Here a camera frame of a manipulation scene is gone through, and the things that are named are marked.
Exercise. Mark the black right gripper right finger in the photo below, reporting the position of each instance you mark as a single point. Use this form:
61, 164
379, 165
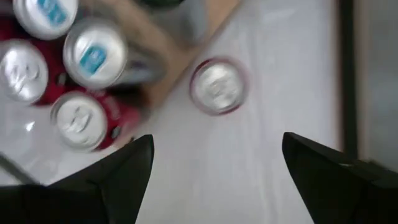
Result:
348, 193

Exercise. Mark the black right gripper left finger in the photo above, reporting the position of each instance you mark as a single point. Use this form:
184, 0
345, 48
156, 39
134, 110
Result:
77, 202

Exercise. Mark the red Coca-Cola can white script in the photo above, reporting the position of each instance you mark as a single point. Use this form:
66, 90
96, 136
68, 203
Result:
79, 121

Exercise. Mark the red Coke Zero can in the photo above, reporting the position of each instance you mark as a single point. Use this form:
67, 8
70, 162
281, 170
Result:
21, 71

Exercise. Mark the blue silver Red Bull can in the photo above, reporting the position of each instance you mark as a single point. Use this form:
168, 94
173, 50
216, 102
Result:
93, 56
46, 18

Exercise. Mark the red Fanta strawberry can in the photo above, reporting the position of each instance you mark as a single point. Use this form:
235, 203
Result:
217, 87

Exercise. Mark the black metal table frame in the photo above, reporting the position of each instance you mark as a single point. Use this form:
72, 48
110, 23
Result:
346, 77

